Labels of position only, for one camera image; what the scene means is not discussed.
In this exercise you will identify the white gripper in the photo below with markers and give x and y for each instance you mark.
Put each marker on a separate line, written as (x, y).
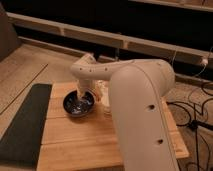
(82, 88)

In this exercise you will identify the dark ceramic bowl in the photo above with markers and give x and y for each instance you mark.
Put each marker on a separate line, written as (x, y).
(78, 106)

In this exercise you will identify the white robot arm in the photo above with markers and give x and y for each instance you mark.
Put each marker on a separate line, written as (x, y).
(135, 90)

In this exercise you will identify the white paper cup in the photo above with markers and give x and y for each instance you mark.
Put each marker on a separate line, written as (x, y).
(105, 101)

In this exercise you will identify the grey sofa corner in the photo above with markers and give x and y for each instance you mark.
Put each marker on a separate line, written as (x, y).
(9, 40)

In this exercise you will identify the black floor mat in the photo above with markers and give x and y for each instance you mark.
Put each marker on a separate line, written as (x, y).
(20, 144)

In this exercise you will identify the white wooden shelf rail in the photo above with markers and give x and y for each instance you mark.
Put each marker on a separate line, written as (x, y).
(139, 45)

